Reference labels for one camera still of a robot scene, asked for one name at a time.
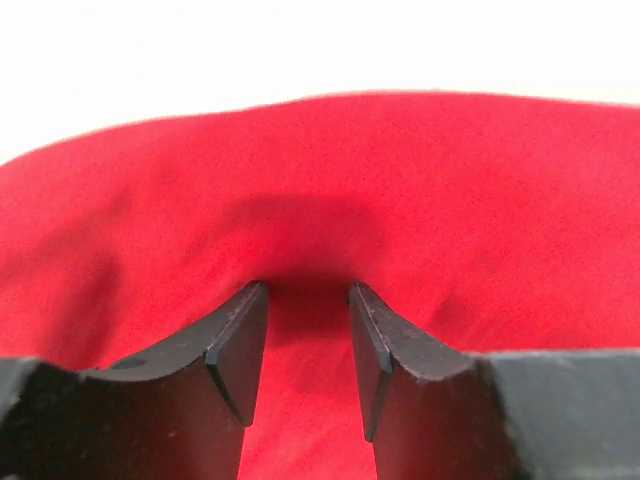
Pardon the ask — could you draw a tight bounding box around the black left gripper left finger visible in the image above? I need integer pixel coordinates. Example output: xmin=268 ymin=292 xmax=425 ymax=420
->
xmin=1 ymin=282 xmax=268 ymax=479

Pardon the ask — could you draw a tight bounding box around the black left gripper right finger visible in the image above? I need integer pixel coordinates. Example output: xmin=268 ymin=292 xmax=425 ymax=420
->
xmin=348 ymin=283 xmax=639 ymax=479

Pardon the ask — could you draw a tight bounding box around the red t shirt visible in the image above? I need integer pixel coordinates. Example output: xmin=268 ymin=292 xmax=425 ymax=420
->
xmin=1 ymin=93 xmax=639 ymax=479

